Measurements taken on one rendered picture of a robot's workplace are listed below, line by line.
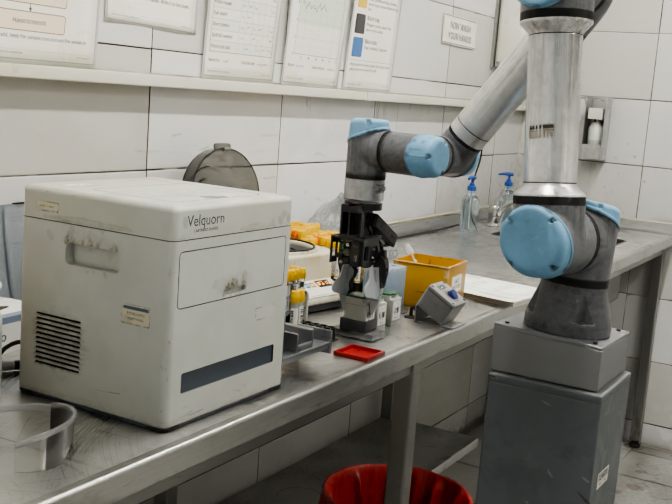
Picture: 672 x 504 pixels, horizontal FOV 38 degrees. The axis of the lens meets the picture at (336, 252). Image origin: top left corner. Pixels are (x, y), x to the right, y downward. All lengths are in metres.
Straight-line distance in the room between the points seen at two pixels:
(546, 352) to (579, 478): 0.22
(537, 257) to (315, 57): 1.29
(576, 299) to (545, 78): 0.38
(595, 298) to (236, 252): 0.66
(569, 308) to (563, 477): 0.29
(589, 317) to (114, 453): 0.85
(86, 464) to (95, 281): 0.26
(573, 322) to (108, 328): 0.79
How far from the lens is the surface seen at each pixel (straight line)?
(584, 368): 1.70
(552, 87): 1.60
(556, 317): 1.72
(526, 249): 1.59
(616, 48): 4.18
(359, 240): 1.79
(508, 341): 1.74
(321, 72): 2.75
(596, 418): 1.70
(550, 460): 1.75
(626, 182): 4.16
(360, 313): 1.87
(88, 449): 1.28
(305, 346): 1.62
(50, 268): 1.42
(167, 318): 1.29
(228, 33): 2.38
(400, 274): 2.11
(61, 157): 2.01
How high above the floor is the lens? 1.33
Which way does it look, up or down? 9 degrees down
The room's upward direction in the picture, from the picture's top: 4 degrees clockwise
